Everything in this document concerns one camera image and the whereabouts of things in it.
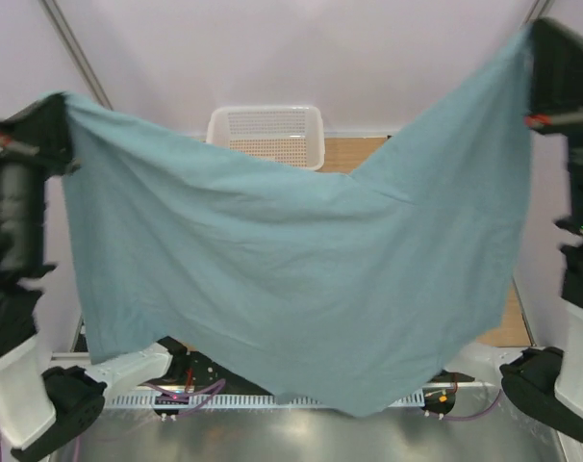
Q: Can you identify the white perforated plastic basket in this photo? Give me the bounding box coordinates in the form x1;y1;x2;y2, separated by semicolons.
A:
206;106;325;171

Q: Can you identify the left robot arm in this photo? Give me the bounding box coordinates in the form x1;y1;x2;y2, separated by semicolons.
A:
0;93;188;461

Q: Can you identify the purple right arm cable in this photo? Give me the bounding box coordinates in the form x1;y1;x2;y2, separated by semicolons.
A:
440;384;504;424

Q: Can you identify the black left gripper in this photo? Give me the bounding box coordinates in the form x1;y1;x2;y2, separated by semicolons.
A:
0;90;89;266

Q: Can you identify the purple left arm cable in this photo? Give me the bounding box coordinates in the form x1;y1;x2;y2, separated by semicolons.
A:
0;374;228;462

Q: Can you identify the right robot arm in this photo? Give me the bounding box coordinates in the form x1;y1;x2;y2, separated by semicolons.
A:
417;17;583;444

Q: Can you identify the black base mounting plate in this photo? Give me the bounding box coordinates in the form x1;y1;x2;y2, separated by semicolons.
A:
154;336;466;392

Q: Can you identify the teal blue t-shirt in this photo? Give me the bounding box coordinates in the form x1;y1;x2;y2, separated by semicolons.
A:
63;30;531;417

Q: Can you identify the slotted grey cable duct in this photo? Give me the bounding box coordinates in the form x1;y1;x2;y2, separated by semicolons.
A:
98;389;425;411

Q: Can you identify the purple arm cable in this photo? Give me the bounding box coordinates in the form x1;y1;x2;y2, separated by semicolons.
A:
0;374;228;462
440;384;504;424

